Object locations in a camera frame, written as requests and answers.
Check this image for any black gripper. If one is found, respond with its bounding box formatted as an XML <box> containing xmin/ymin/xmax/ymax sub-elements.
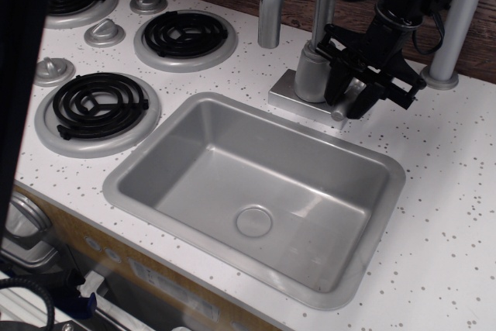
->
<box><xmin>316</xmin><ymin>1</ymin><xmax>426</xmax><ymax>119</ymax></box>

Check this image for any silver faucet lever handle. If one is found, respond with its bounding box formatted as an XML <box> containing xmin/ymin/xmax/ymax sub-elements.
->
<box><xmin>331</xmin><ymin>78</ymin><xmax>366</xmax><ymax>122</ymax></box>

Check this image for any dark foreground robot arm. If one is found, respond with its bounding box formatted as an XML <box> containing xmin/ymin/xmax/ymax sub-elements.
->
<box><xmin>1</xmin><ymin>0</ymin><xmax>49</xmax><ymax>233</ymax></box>

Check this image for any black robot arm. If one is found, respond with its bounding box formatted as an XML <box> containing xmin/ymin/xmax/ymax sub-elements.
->
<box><xmin>317</xmin><ymin>0</ymin><xmax>452</xmax><ymax>119</ymax></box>

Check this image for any grey vertical pole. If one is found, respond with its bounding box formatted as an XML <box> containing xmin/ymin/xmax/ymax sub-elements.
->
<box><xmin>421</xmin><ymin>0</ymin><xmax>479</xmax><ymax>91</ymax></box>

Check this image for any silver curved faucet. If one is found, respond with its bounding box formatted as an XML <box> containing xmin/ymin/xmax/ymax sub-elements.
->
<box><xmin>258</xmin><ymin>0</ymin><xmax>347</xmax><ymax>129</ymax></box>

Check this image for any grey plastic sink basin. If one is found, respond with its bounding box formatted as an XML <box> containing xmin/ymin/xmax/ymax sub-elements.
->
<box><xmin>103</xmin><ymin>93</ymin><xmax>406</xmax><ymax>310</ymax></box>

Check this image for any back right stove burner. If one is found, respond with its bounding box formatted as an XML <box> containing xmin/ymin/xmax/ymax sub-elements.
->
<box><xmin>133</xmin><ymin>10</ymin><xmax>238</xmax><ymax>73</ymax></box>

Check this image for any stove burner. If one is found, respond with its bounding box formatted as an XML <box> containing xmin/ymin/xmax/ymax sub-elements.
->
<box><xmin>34</xmin><ymin>72</ymin><xmax>161</xmax><ymax>159</ymax></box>
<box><xmin>44</xmin><ymin>0</ymin><xmax>119</xmax><ymax>29</ymax></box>
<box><xmin>133</xmin><ymin>10</ymin><xmax>238</xmax><ymax>73</ymax></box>

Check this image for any silver knob top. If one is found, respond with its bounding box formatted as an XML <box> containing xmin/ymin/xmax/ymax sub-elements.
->
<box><xmin>129</xmin><ymin>0</ymin><xmax>167</xmax><ymax>15</ymax></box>

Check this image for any silver knob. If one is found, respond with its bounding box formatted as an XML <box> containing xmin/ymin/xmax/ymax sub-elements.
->
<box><xmin>129</xmin><ymin>0</ymin><xmax>167</xmax><ymax>15</ymax></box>
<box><xmin>33</xmin><ymin>57</ymin><xmax>75</xmax><ymax>87</ymax></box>
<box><xmin>84</xmin><ymin>19</ymin><xmax>126</xmax><ymax>48</ymax></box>

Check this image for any silver knob middle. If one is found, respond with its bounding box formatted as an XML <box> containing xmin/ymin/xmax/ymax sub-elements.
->
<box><xmin>84</xmin><ymin>19</ymin><xmax>126</xmax><ymax>48</ymax></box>

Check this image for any front right stove burner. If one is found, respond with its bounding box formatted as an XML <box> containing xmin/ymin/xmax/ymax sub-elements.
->
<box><xmin>34</xmin><ymin>72</ymin><xmax>161</xmax><ymax>159</ymax></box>

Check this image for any back left stove burner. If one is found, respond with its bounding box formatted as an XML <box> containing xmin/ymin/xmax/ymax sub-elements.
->
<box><xmin>44</xmin><ymin>0</ymin><xmax>119</xmax><ymax>29</ymax></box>

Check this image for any silver knob lower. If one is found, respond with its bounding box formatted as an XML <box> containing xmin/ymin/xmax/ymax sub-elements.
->
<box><xmin>33</xmin><ymin>57</ymin><xmax>75</xmax><ymax>87</ymax></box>

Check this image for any silver oven dial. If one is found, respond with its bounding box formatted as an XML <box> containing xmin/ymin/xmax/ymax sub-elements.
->
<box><xmin>5</xmin><ymin>191</ymin><xmax>52</xmax><ymax>250</ymax></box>

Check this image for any grey oven door handle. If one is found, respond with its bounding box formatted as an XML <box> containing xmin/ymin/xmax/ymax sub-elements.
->
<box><xmin>1</xmin><ymin>238</ymin><xmax>60</xmax><ymax>272</ymax></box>

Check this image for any black cable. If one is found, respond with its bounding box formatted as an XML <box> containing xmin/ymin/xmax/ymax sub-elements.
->
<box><xmin>0</xmin><ymin>276</ymin><xmax>59</xmax><ymax>328</ymax></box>

